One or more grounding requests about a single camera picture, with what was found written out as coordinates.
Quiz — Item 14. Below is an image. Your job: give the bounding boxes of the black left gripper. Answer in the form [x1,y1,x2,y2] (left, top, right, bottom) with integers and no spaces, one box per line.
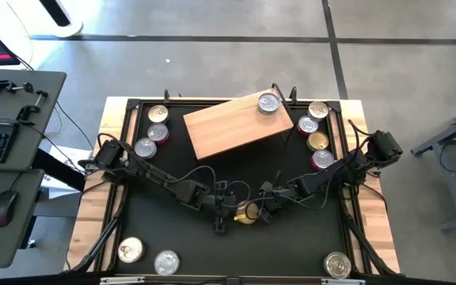
[202,178,249,236]

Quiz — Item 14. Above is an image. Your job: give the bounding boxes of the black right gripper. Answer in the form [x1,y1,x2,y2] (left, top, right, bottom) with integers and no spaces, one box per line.
[256,180,297,225]

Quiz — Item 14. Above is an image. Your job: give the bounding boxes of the green can gold lid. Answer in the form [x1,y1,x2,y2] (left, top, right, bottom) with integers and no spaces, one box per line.
[306,131,330,152]
[234,199,261,226]

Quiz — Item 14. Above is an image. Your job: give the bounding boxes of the red tuna can silver lid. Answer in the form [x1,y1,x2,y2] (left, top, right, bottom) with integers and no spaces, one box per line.
[153,249,181,276]
[310,149,336,172]
[297,115,320,137]
[146,122,170,146]

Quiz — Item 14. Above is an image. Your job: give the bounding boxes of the wooden board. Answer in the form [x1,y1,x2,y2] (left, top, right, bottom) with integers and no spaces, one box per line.
[182,87,295,162]

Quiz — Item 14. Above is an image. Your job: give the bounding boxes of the blue can pale gold lid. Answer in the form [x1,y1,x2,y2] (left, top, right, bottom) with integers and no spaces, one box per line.
[147,104,170,125]
[323,251,352,279]
[116,236,146,264]

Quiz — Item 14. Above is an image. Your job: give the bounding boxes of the pale green can silver lid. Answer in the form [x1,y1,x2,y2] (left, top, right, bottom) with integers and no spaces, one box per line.
[256,92,281,116]
[134,137,158,160]

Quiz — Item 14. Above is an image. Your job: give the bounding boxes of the tan-label can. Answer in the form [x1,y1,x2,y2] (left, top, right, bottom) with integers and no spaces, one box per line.
[307,101,330,122]

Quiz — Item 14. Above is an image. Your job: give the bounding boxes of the black bin tray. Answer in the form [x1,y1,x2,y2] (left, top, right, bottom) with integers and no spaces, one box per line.
[93,97,371,278]

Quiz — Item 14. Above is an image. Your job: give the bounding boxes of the white paper sheet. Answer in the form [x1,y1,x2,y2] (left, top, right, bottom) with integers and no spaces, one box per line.
[40,145,94,199]

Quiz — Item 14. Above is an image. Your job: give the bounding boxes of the black desk leg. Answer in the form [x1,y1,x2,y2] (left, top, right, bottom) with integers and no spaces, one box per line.
[32,148,87,193]

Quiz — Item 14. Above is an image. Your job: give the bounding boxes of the black desk clamp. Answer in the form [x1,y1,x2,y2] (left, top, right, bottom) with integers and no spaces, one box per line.
[15,89,50,122]
[0,76,35,97]

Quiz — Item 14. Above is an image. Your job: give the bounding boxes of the black computer mouse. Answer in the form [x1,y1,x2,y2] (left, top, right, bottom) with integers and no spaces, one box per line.
[0,189,20,228]

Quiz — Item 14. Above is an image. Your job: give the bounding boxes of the white plastic stand base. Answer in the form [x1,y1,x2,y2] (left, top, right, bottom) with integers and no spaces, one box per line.
[4,0,85,40]

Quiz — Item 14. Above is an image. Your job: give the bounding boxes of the black diagonal frame strut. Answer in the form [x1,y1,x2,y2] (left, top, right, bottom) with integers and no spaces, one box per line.
[69,189,129,275]
[340,197,397,277]

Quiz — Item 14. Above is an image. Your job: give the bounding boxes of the silver metal bracket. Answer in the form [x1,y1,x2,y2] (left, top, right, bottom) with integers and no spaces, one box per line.
[321,278,367,285]
[99,275,146,285]

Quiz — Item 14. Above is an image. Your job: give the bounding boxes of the grey metal desk frame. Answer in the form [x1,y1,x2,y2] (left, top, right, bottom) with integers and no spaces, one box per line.
[409,98,456,234]

